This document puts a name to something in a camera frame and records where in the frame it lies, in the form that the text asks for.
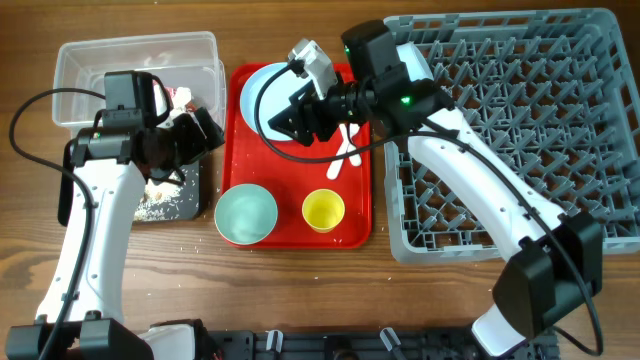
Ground light blue plate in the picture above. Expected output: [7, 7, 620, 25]
[240, 62, 313, 142]

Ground rice and nut leftovers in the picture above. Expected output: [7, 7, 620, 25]
[134, 164, 200, 223]

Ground mint green bowl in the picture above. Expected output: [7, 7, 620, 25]
[214, 183, 278, 246]

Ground light blue small bowl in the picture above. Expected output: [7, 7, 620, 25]
[396, 43, 434, 81]

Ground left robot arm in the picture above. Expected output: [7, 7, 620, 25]
[5, 71, 224, 359]

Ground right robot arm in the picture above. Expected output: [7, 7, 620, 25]
[256, 20, 603, 358]

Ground grey dishwasher rack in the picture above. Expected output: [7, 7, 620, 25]
[385, 8, 639, 254]

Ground white plastic fork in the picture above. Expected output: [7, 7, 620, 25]
[326, 124, 362, 180]

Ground black rectangular tray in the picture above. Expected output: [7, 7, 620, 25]
[59, 126, 211, 230]

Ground white plastic spoon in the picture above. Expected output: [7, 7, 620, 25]
[339, 124, 362, 167]

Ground clear plastic bin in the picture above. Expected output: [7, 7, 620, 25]
[53, 31, 227, 126]

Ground red serving tray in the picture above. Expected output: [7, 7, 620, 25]
[221, 63, 373, 249]

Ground yellow cup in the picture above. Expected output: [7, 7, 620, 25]
[302, 189, 346, 233]

